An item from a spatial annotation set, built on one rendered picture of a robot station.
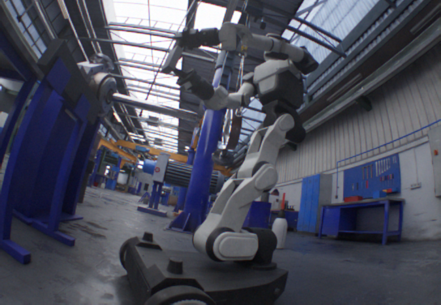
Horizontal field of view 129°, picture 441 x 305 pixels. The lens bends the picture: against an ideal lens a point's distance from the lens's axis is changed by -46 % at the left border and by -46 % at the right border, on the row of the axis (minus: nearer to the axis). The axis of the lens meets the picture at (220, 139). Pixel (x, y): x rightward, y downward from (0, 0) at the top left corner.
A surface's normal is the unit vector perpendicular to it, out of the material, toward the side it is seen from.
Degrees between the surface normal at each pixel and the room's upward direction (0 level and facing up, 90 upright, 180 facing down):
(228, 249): 90
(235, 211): 90
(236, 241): 90
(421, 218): 90
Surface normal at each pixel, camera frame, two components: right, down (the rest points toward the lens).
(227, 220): 0.54, -0.21
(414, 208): -0.96, -0.23
